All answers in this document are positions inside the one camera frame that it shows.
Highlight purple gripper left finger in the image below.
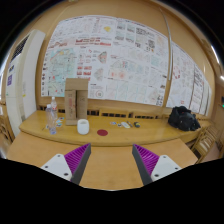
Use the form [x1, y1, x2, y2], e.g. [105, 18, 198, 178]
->
[42, 143, 91, 185]

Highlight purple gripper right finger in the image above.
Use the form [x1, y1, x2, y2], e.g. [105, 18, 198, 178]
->
[132, 144, 181, 185]

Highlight clear plastic water bottle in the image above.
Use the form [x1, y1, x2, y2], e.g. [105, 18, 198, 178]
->
[46, 104, 56, 135]

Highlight white ceramic cup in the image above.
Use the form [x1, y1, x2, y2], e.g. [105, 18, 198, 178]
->
[77, 119, 89, 135]

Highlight small dark green object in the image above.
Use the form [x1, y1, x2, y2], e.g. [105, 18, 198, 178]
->
[134, 122, 141, 128]

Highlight red round coaster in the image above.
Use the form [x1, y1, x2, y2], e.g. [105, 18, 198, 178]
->
[97, 129, 108, 136]

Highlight black backpack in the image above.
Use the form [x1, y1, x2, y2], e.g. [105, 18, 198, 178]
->
[168, 106, 200, 131]

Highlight wooden chair right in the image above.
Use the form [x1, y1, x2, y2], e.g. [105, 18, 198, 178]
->
[191, 126, 220, 163]

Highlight wooden chair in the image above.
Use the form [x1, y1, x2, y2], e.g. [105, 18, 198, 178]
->
[191, 126, 220, 163]
[0, 115, 15, 158]

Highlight wooden chair left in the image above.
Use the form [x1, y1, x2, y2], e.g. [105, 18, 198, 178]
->
[0, 115, 15, 158]

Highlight brown cardboard box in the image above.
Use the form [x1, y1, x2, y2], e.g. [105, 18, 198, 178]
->
[65, 78, 88, 125]

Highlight white air conditioner unit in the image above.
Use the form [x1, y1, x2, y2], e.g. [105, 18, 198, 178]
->
[6, 29, 45, 136]

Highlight right wall poster sheet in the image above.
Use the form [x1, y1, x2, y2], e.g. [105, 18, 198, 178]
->
[166, 43, 212, 116]

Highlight large wall poster sheet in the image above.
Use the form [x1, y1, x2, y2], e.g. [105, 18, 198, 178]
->
[41, 15, 169, 106]

